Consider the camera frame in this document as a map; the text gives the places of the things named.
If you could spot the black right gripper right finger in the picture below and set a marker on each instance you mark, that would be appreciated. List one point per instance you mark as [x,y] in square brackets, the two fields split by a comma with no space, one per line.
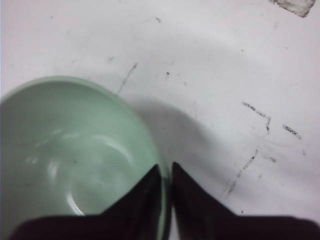
[201,217]

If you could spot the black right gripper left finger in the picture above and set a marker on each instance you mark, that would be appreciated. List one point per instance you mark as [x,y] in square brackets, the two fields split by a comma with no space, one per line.
[135,216]

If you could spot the green bowl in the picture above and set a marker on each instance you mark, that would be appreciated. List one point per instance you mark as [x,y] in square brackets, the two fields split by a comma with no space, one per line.
[70,147]

